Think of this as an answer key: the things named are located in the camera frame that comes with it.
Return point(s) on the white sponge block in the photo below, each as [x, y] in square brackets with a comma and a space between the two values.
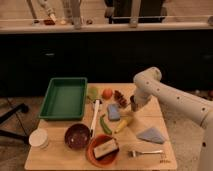
[105, 148]

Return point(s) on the silver fork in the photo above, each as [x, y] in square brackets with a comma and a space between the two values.
[134, 153]

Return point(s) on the green pea pod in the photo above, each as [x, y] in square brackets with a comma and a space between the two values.
[104, 126]

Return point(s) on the blue sponge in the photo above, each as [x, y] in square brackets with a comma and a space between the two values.
[113, 112]

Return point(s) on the black chair base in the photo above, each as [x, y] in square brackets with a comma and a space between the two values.
[8, 123]

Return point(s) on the orange bowl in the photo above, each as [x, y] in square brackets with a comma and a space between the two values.
[106, 160]

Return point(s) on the purple bowl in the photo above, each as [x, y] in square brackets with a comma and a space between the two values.
[77, 136]

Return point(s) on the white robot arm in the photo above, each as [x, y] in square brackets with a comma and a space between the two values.
[196, 108]

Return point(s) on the green leafy vegetable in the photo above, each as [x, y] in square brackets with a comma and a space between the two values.
[93, 93]

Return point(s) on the blue cloth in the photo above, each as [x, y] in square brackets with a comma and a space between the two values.
[151, 134]

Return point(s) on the brown pine cone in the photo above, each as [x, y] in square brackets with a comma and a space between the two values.
[120, 99]

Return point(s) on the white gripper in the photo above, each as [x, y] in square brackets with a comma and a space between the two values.
[140, 102]

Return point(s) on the dark metal cup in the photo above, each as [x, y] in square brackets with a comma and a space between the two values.
[133, 104]

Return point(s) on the green plastic tray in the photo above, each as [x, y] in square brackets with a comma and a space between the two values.
[64, 99]

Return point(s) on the white paper cup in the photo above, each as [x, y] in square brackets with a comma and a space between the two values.
[39, 138]

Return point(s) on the orange fruit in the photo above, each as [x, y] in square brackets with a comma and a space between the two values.
[107, 93]

